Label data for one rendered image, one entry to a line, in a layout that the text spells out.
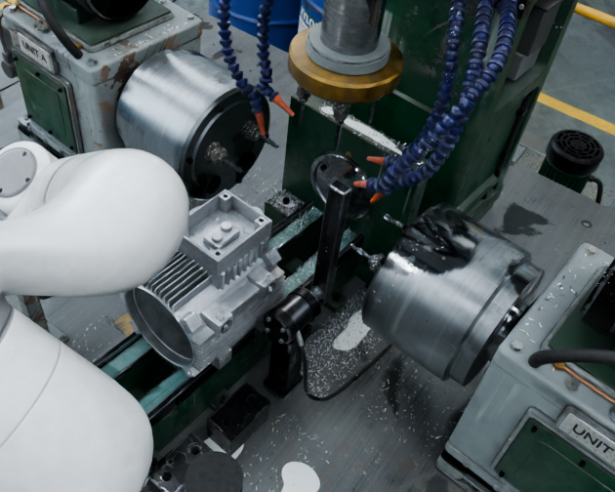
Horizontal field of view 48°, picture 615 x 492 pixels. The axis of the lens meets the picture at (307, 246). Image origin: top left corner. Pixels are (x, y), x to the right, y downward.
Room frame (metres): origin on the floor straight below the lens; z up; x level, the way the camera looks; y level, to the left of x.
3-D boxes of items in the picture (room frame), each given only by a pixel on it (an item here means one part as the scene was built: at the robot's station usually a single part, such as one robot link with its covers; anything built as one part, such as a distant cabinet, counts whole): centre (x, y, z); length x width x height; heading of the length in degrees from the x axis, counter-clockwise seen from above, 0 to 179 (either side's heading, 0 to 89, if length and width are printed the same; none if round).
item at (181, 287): (0.69, 0.16, 1.01); 0.20 x 0.19 x 0.19; 147
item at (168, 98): (1.11, 0.30, 1.04); 0.37 x 0.25 x 0.25; 56
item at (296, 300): (0.79, -0.12, 0.92); 0.45 x 0.13 x 0.24; 146
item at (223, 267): (0.72, 0.13, 1.11); 0.12 x 0.11 x 0.07; 147
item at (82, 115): (1.24, 0.50, 0.99); 0.35 x 0.31 x 0.37; 56
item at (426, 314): (0.72, -0.27, 1.04); 0.41 x 0.25 x 0.25; 56
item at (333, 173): (0.99, -0.05, 1.01); 0.15 x 0.02 x 0.15; 56
